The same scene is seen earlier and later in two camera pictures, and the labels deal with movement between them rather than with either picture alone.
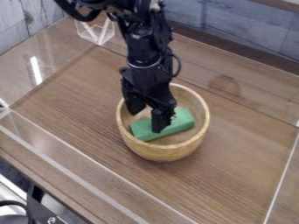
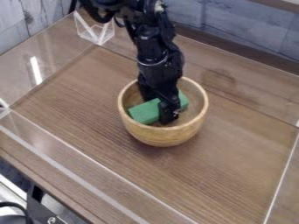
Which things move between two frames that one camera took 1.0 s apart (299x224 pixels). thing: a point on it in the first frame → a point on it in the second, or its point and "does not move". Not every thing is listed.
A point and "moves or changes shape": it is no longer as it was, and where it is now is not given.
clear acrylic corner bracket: [97, 33] does not move
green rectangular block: [142, 128] moves or changes shape
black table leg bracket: [38, 213] does not move
